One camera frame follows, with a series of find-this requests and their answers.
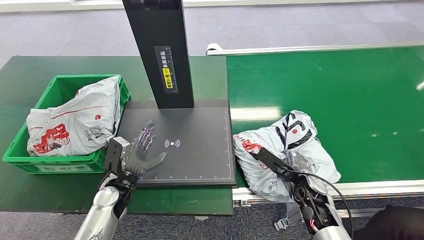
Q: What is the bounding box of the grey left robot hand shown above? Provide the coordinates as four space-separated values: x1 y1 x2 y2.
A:
125 119 169 177

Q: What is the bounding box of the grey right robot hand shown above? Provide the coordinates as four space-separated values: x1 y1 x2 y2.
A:
285 150 313 180

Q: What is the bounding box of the white courier bag black print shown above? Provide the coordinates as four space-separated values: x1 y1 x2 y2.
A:
232 110 342 204

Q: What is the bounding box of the black scanner machine with column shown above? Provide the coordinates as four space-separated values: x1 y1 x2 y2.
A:
116 0 238 188

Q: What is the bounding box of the green conveyor belt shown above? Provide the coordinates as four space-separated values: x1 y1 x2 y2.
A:
226 45 424 188

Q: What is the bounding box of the white courier bag red print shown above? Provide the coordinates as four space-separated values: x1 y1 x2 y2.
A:
26 75 121 158

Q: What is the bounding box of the yellow black label on column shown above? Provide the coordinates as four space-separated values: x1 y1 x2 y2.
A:
153 45 179 95

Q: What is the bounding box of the green plastic crate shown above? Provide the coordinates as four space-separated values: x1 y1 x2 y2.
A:
2 74 131 175

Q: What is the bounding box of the black rounded object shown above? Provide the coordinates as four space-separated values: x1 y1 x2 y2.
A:
352 204 424 240

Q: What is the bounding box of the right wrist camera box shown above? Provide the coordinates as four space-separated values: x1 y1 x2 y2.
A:
254 147 296 182

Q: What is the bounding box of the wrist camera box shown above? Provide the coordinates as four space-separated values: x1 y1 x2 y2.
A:
103 137 130 175
254 147 296 182

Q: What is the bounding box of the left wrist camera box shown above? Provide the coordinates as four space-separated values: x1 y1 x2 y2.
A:
103 137 130 175

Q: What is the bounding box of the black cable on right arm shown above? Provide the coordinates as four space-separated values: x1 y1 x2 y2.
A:
291 170 354 233

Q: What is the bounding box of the aluminium conveyor frame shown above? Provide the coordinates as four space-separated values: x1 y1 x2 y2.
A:
205 41 424 220

